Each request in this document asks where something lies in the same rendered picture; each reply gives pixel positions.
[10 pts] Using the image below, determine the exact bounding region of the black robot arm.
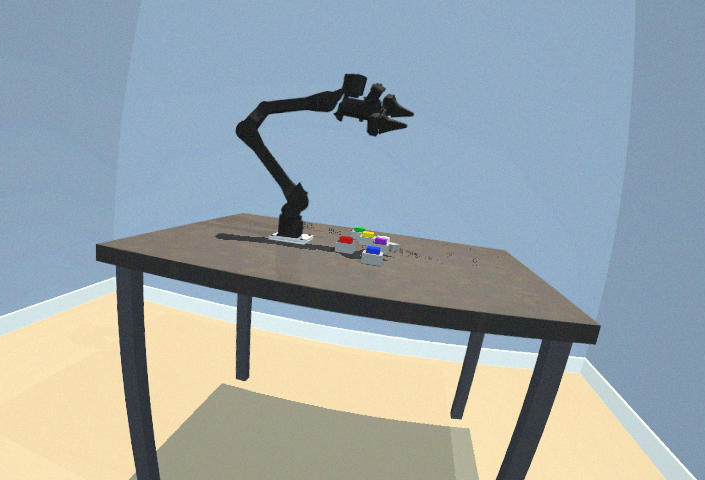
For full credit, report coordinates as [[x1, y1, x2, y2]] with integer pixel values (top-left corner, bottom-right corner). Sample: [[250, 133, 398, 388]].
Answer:
[[235, 74, 386, 238]]

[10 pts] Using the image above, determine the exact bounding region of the blue button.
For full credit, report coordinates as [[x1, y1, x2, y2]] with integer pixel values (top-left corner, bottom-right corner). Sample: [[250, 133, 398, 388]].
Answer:
[[361, 246, 383, 266]]

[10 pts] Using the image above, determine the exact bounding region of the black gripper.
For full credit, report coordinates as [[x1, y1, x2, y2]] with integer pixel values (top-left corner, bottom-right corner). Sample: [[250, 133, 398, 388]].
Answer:
[[356, 94, 414, 136]]

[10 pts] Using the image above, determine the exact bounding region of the yellow button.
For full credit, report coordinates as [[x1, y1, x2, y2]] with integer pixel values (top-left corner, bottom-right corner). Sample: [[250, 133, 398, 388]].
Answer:
[[358, 231, 376, 246]]

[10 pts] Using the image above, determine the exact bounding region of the green button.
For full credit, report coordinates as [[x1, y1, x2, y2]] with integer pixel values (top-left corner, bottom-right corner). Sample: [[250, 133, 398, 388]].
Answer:
[[351, 226, 365, 240]]

